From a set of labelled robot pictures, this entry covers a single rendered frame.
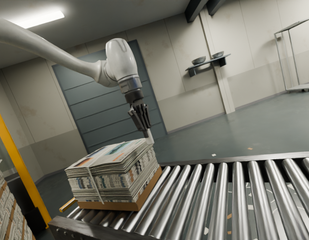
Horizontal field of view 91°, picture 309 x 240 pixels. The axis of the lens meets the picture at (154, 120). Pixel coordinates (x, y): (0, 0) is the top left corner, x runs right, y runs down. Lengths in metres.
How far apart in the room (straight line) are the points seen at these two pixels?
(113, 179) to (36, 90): 5.02
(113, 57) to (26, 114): 5.21
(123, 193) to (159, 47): 4.62
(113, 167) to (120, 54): 0.45
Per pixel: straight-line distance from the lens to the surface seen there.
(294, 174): 0.78
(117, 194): 0.74
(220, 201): 0.66
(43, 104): 5.47
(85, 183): 0.84
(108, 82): 0.74
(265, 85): 6.28
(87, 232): 0.80
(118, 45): 0.64
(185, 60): 5.07
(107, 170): 0.70
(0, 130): 2.71
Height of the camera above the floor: 1.22
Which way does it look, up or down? 8 degrees down
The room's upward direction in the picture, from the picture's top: 19 degrees counter-clockwise
